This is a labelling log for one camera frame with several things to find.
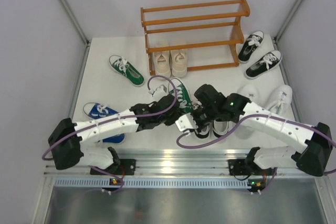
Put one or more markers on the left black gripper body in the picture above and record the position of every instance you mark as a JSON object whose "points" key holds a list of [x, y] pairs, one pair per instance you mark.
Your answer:
{"points": [[168, 120]]}

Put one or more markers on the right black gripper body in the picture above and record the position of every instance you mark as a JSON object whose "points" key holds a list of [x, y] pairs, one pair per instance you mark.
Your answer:
{"points": [[205, 116]]}

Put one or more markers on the green sneaker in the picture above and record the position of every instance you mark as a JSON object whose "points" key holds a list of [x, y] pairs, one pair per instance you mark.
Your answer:
{"points": [[183, 95], [123, 67]]}

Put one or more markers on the beige sneaker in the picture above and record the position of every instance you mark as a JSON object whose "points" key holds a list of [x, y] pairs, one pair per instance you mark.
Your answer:
{"points": [[161, 60], [179, 62]]}

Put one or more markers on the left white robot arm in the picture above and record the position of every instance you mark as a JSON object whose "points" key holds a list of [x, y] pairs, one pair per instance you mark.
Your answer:
{"points": [[76, 143]]}

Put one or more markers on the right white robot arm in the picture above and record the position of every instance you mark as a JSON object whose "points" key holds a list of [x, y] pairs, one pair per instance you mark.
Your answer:
{"points": [[307, 147]]}

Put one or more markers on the orange wooden shoe shelf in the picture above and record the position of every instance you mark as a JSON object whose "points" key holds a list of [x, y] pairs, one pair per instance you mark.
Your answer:
{"points": [[182, 28]]}

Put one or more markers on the black white-striped sneaker right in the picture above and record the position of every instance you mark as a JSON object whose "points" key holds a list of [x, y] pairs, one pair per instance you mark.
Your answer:
{"points": [[220, 128]]}

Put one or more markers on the black white-striped sneaker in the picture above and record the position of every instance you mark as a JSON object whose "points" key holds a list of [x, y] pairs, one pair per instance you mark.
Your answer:
{"points": [[202, 133], [220, 128]]}

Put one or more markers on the black white-striped sneaker left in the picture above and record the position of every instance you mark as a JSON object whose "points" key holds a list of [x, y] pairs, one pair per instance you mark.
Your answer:
{"points": [[202, 133]]}

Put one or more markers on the blue sneaker near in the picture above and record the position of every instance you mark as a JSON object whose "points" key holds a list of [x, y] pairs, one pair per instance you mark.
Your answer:
{"points": [[117, 139]]}

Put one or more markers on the blue sneaker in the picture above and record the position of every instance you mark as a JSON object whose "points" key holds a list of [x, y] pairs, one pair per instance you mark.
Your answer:
{"points": [[97, 110], [117, 139]]}

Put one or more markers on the white sneaker left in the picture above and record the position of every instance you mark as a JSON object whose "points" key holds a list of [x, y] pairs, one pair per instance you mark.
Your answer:
{"points": [[251, 92]]}

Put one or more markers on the white sneaker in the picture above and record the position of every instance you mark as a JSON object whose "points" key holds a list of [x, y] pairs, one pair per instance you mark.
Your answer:
{"points": [[279, 100], [251, 92]]}

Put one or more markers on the blue sneaker far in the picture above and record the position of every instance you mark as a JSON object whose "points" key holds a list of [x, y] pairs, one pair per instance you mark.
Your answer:
{"points": [[97, 110]]}

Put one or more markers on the white sneaker right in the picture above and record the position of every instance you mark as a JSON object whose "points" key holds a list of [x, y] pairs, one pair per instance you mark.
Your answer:
{"points": [[279, 100]]}

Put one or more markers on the black canvas sneaker near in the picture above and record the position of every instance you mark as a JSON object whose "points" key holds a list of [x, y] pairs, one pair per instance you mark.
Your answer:
{"points": [[265, 64]]}

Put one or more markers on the black canvas sneaker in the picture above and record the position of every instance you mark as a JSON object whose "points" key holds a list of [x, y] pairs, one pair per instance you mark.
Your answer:
{"points": [[265, 64], [252, 42]]}

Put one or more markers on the black canvas sneaker far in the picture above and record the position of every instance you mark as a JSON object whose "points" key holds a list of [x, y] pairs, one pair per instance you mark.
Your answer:
{"points": [[252, 42]]}

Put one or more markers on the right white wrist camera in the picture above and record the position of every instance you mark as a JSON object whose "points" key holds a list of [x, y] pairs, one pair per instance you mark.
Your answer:
{"points": [[186, 122]]}

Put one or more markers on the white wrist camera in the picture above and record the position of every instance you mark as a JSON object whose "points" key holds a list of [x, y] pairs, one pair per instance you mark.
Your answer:
{"points": [[186, 122], [158, 92]]}

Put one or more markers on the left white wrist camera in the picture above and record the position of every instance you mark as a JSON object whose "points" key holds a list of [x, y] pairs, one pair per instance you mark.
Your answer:
{"points": [[158, 92]]}

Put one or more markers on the aluminium rail base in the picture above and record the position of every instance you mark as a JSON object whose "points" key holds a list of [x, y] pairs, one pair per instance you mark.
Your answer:
{"points": [[175, 163]]}

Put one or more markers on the perforated cable duct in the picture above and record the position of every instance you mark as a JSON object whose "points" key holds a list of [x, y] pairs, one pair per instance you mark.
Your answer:
{"points": [[198, 183]]}

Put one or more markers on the right aluminium frame post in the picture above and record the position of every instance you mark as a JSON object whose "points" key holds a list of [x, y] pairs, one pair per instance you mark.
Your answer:
{"points": [[287, 21]]}

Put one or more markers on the aluminium frame post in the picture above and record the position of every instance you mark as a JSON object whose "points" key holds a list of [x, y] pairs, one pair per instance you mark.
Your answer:
{"points": [[287, 21], [72, 18]]}

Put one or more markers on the left aluminium frame post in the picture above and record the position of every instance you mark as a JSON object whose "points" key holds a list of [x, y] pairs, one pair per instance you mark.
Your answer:
{"points": [[72, 18]]}

